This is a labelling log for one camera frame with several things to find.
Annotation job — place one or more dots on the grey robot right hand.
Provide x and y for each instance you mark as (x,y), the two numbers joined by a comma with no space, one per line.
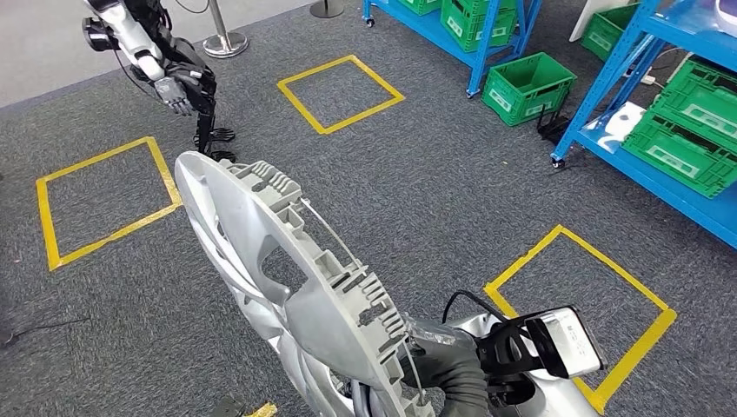
(432,336)

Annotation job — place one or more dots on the silver plastic wheel hubcap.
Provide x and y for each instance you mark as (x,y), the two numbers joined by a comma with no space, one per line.
(328,322)

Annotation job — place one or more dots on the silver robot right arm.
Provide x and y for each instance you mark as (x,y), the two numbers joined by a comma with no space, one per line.
(553,400)

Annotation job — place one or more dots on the yellow floor tape square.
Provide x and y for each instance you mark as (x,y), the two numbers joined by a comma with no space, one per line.
(48,225)
(325,128)

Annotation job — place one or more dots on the blue steel shelving rack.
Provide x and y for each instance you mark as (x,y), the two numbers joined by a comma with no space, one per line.
(426,34)
(662,190)

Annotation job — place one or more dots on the white power strip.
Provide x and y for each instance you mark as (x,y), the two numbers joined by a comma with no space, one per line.
(648,80)

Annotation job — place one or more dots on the white cabinet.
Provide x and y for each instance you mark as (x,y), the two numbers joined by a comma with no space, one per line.
(587,14)

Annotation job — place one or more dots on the black and white humanoid robot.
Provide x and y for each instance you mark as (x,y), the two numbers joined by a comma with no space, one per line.
(173,63)

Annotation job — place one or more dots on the chrome barrier stanchion post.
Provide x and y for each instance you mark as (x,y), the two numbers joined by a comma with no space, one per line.
(225,45)
(327,8)

